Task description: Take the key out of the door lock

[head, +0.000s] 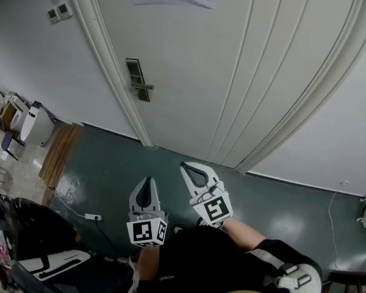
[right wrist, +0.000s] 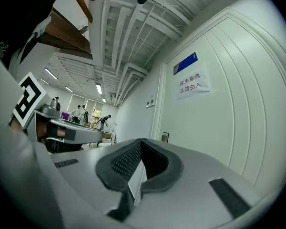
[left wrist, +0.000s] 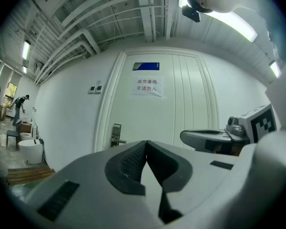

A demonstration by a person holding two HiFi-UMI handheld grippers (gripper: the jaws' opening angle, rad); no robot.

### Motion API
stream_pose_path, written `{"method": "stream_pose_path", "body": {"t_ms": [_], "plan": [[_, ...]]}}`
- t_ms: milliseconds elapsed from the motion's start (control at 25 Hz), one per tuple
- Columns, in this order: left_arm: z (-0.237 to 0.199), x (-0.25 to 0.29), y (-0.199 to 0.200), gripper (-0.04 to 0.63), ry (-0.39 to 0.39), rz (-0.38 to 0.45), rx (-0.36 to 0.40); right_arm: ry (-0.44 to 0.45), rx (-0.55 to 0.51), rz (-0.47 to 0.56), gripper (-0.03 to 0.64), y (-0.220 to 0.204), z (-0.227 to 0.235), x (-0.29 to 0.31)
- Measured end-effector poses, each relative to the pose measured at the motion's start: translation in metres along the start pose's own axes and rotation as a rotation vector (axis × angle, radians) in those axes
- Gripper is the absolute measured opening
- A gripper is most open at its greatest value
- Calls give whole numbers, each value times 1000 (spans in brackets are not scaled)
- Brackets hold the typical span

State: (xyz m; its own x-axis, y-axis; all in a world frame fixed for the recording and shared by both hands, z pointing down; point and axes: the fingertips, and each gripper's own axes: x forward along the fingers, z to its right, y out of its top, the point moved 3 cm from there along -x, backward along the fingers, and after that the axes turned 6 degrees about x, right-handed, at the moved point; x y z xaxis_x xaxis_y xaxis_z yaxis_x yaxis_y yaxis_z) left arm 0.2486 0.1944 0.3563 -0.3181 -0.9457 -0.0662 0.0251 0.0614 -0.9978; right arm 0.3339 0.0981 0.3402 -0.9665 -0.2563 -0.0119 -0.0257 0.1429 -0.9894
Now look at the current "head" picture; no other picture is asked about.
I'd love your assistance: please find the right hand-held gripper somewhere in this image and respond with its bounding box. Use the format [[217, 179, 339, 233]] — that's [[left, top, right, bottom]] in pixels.
[[179, 162, 234, 228]]

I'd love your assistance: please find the metal door lever handle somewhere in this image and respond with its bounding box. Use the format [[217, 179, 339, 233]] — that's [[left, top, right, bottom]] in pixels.
[[131, 82, 156, 92]]

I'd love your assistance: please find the white panelled door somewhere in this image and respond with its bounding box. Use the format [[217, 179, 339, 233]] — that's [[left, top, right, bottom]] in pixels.
[[90, 0, 362, 168]]

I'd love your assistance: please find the person's left forearm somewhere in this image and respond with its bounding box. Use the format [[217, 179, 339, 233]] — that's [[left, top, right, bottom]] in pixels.
[[135, 245, 162, 288]]

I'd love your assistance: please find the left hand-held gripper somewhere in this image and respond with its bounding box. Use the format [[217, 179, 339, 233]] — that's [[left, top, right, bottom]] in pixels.
[[126, 176, 168, 248]]

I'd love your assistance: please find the person's right forearm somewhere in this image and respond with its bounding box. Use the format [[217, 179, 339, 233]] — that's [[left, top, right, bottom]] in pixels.
[[222, 215, 271, 253]]

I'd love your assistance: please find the wooden plank board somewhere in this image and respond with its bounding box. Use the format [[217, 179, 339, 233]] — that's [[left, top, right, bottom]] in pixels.
[[38, 122, 85, 207]]

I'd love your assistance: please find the blue chair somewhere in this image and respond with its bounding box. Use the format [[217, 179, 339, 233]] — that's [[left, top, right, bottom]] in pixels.
[[1, 131, 25, 161]]

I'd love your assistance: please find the white flat device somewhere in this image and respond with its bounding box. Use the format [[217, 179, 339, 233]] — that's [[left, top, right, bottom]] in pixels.
[[18, 248, 92, 282]]

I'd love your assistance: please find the white rounded robot base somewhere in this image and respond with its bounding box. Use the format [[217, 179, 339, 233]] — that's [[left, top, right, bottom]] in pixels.
[[20, 101, 56, 148]]

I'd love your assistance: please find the wooden chair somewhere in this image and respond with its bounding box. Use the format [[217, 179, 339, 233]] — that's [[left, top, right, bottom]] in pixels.
[[326, 270, 366, 293]]

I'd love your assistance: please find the person's black shirt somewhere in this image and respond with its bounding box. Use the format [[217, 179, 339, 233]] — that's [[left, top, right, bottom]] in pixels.
[[140, 224, 324, 293]]

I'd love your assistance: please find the white power strip cable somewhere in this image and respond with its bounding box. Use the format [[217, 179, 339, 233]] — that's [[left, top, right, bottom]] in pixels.
[[48, 184, 87, 218]]

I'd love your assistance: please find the thin white wall cable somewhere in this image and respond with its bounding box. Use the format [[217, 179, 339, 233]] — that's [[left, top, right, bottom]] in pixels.
[[328, 180, 350, 271]]

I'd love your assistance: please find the white shoulder harness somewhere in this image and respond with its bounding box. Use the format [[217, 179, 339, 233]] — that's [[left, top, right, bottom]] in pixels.
[[262, 261, 323, 293]]

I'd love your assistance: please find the black bag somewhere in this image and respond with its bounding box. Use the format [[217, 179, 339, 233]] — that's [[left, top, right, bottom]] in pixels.
[[12, 197, 80, 262]]

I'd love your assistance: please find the metal door lock plate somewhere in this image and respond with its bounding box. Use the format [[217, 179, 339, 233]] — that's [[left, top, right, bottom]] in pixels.
[[125, 58, 151, 103]]

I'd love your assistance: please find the black power cable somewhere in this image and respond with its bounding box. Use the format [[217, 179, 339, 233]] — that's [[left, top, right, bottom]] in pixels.
[[94, 220, 121, 258]]

